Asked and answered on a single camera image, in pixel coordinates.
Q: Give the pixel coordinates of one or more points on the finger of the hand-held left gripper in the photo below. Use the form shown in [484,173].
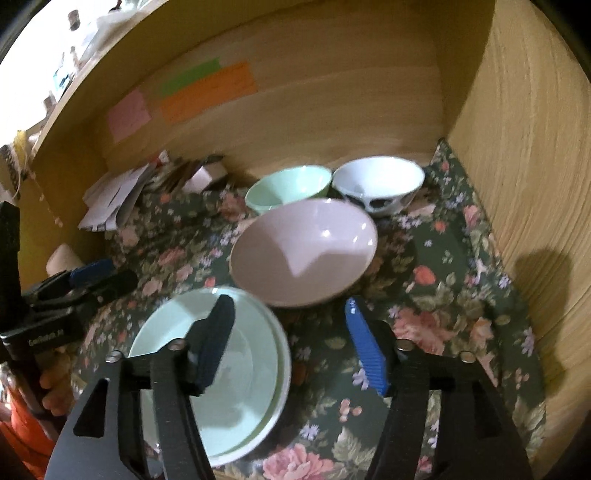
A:
[92,272]
[117,281]

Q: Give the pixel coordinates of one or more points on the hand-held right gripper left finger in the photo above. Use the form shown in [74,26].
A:
[214,341]

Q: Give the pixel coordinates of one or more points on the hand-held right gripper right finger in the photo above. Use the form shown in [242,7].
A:
[367,350]

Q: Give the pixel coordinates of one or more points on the pale green plate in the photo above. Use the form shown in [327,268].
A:
[249,369]

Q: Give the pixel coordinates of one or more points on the pink bowl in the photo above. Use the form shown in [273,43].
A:
[314,240]

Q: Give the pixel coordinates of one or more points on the white bowl with black pattern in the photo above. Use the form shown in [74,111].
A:
[378,177]

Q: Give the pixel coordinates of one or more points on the pale green bowl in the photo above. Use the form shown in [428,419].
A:
[295,184]

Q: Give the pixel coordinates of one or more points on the person's left hand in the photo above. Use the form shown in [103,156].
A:
[60,392]

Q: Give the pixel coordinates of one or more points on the stack of white papers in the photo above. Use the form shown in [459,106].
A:
[115,198]

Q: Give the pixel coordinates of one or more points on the floral tablecloth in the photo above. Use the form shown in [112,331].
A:
[438,300]

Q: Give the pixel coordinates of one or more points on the stack of booklets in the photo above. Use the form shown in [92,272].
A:
[178,173]

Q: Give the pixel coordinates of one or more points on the white tape roll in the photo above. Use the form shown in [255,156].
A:
[207,175]

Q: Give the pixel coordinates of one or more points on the yellow headband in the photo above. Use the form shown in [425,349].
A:
[22,143]

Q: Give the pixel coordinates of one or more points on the pink sticky note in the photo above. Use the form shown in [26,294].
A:
[129,115]

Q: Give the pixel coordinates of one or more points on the coloured sticky notes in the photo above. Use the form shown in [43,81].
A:
[207,94]

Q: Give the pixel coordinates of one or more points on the green sticky note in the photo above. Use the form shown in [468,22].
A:
[189,76]

